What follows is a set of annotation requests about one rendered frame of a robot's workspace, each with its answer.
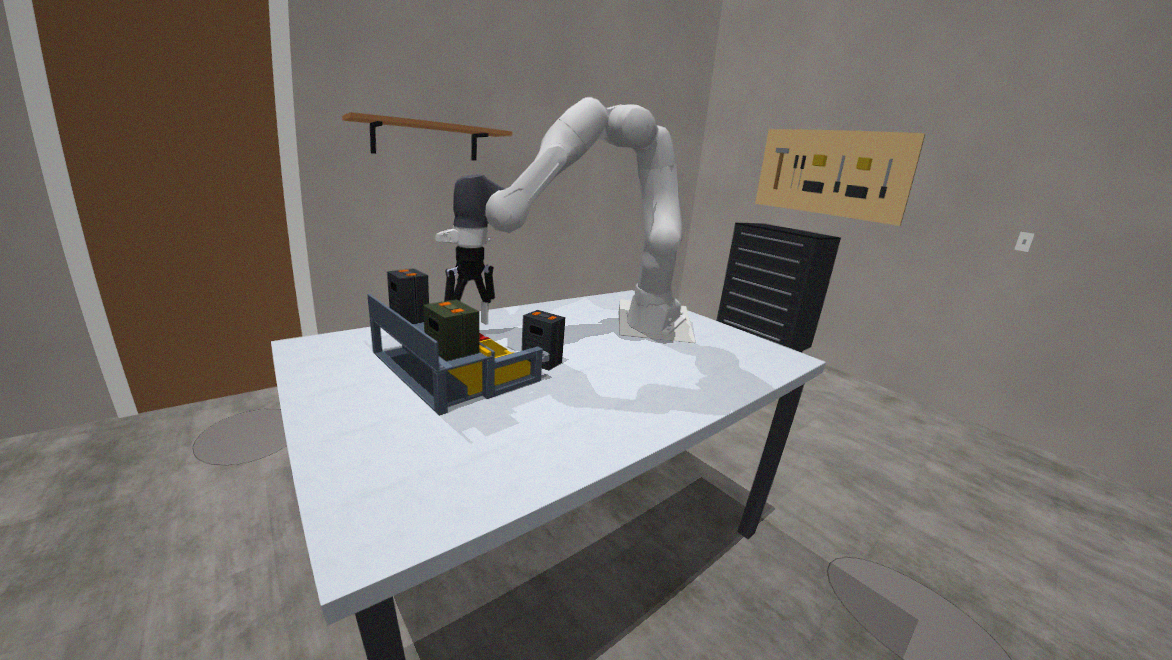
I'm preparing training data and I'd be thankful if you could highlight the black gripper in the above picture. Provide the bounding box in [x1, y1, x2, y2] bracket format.
[444, 246, 495, 325]

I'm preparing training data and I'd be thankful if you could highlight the yellow open bin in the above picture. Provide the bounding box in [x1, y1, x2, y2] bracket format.
[448, 339, 531, 396]

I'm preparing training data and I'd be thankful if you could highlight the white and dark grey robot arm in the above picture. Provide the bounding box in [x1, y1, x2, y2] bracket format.
[435, 97, 686, 335]

